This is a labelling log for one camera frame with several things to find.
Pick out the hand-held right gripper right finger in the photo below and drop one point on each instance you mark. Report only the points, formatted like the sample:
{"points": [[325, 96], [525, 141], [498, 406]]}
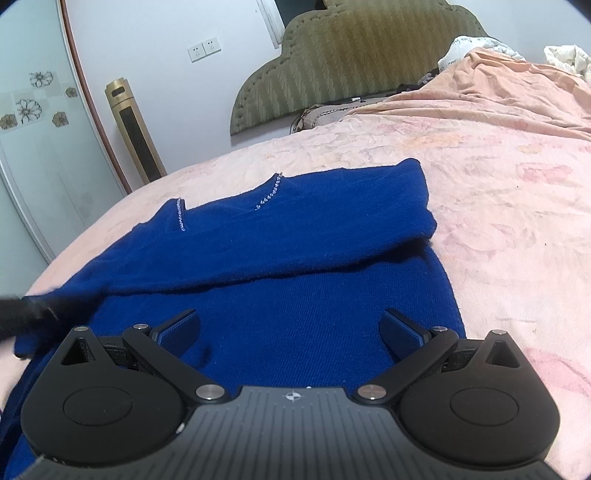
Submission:
{"points": [[400, 334]]}

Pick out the gold tower fan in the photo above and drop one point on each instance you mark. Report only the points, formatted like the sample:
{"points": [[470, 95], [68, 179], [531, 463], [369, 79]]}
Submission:
{"points": [[136, 134]]}

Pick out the pink floral bed sheet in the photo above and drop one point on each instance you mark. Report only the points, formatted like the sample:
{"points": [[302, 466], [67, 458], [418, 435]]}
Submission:
{"points": [[508, 184]]}

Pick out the white printed quilt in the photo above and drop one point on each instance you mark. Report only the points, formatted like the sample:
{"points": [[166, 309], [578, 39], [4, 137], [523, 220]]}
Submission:
{"points": [[466, 50]]}

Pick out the white crumpled cloth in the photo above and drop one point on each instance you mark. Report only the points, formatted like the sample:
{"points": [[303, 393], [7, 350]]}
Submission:
{"points": [[565, 57]]}

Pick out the brown patterned pillow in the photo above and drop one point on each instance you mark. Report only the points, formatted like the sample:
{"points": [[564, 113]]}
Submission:
{"points": [[323, 115]]}

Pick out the dark clothes by headboard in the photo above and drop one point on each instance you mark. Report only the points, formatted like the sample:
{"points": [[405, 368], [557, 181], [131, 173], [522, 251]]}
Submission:
{"points": [[415, 83]]}

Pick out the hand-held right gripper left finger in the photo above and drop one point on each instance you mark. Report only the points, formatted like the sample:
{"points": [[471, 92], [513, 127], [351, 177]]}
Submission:
{"points": [[181, 328]]}

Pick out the glass door with flower decals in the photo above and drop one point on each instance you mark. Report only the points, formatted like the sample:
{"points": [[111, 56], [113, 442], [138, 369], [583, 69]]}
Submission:
{"points": [[41, 152]]}

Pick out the white wall socket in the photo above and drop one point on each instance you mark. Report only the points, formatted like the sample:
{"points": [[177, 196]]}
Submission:
{"points": [[212, 46], [195, 52]]}

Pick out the white window frame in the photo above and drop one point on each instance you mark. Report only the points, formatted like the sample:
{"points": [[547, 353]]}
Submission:
{"points": [[272, 21]]}

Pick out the blue knit sweater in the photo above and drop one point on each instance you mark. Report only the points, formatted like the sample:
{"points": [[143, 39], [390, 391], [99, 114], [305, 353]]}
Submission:
{"points": [[277, 258]]}

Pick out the green striped headboard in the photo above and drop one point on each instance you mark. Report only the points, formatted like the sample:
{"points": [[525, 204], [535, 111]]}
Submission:
{"points": [[351, 50]]}

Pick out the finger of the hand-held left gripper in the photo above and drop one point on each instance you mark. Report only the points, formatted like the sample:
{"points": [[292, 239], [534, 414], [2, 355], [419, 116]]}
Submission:
{"points": [[23, 314]]}

